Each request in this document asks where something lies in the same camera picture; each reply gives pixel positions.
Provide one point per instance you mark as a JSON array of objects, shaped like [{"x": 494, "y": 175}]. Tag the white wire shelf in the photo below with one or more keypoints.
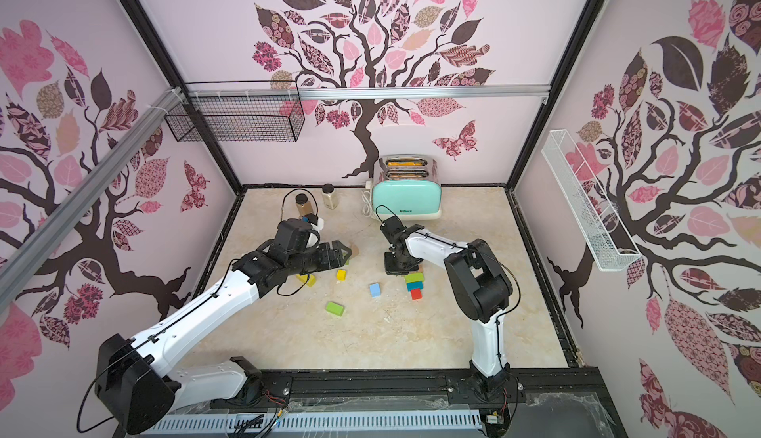
[{"x": 575, "y": 167}]

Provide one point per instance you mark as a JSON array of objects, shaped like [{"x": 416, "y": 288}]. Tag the aluminium rail back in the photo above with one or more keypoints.
[{"x": 480, "y": 91}]

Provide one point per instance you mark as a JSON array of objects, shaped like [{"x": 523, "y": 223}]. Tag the yellow rectangular block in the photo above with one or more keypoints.
[{"x": 308, "y": 280}]

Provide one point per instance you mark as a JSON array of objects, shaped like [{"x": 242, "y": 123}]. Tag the black wire basket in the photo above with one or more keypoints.
[{"x": 239, "y": 111}]

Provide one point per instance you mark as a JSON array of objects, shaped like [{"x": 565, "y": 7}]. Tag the beige spice jar black lid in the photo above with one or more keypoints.
[{"x": 330, "y": 196}]

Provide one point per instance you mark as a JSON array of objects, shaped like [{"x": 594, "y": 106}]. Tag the brown spice jar black lid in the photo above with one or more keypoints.
[{"x": 304, "y": 204}]

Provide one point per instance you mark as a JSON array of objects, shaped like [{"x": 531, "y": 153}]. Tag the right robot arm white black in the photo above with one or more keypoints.
[{"x": 481, "y": 286}]

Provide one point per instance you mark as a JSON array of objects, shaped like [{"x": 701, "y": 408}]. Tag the teal block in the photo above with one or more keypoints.
[{"x": 415, "y": 286}]

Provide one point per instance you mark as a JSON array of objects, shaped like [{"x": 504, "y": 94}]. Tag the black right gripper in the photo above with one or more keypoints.
[{"x": 398, "y": 257}]

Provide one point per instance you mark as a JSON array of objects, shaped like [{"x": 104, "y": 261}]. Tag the aluminium rail left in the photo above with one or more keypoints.
[{"x": 28, "y": 259}]

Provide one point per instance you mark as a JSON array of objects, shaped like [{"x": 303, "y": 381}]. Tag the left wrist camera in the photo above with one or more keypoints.
[{"x": 316, "y": 223}]

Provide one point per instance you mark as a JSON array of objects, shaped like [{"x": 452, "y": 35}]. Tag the white cable duct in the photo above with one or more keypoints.
[{"x": 333, "y": 424}]

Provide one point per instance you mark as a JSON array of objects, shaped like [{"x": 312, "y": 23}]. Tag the mint green toaster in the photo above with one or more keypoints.
[{"x": 408, "y": 186}]

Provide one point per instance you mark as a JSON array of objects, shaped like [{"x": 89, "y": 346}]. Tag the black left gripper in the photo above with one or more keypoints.
[{"x": 326, "y": 264}]

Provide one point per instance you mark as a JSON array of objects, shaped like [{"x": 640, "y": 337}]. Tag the aluminium rail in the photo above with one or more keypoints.
[
  {"x": 480, "y": 91},
  {"x": 28, "y": 259}
]

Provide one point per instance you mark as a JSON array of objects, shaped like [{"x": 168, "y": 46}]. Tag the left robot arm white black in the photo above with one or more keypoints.
[{"x": 136, "y": 377}]

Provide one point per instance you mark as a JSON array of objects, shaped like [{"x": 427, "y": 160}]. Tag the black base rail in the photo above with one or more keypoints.
[{"x": 456, "y": 386}]

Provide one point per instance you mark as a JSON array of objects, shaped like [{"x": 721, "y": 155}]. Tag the green block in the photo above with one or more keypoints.
[
  {"x": 335, "y": 309},
  {"x": 414, "y": 278}
]

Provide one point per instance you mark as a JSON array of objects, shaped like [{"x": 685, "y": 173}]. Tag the light blue cube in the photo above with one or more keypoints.
[{"x": 375, "y": 290}]

